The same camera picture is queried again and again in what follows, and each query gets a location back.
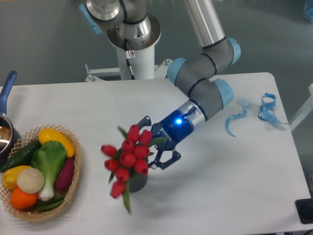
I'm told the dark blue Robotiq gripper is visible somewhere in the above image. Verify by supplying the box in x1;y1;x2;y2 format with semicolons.
136;110;196;170

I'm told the red tulip bouquet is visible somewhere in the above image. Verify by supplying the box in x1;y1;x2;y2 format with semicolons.
101;124;168;213

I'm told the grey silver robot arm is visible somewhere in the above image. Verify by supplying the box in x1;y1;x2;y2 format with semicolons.
79;0;241;169

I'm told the dark grey ribbed vase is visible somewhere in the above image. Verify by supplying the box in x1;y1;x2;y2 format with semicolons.
129;158;149;193

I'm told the purple sweet potato toy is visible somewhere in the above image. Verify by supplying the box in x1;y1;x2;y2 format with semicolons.
55;158;74;191

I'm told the blue curled ribbon strip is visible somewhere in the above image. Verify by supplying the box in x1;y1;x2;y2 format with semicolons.
224;98;251;137

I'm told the green bok choy toy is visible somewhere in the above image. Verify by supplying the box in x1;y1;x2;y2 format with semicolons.
31;141;67;201

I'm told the yellow squash toy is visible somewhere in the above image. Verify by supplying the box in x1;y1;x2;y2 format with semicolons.
38;128;76;158

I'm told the woven wicker basket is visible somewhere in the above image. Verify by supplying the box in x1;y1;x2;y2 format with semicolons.
0;125;82;221

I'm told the green pea pods toy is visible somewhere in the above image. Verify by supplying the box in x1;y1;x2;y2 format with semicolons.
35;194;66;213

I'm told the blue ribbon knot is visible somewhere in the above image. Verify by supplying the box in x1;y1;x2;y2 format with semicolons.
257;93;287;124

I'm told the cream garlic bulb toy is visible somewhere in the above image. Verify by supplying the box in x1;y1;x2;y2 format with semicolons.
17;167;45;194

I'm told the dark green cucumber toy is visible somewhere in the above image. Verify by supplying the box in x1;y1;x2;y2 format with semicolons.
0;140;41;173

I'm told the orange fruit toy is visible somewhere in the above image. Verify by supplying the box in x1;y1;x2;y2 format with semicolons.
10;188;38;209

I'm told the yellow bell pepper toy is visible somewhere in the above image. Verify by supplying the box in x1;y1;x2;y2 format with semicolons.
2;165;31;190

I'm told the black device at edge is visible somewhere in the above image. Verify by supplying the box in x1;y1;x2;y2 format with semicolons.
295;198;313;224

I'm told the white metal base frame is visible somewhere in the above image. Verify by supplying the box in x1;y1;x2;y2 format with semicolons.
85;58;173;82

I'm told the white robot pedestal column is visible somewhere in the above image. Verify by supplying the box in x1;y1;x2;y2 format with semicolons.
116;46;155;80

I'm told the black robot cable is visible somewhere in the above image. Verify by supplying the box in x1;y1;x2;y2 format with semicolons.
123;38;136;80

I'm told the blue handled saucepan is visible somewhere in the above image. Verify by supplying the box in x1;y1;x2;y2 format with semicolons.
0;70;21;167

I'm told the white frame at right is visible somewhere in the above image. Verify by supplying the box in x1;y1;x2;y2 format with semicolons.
289;84;313;132

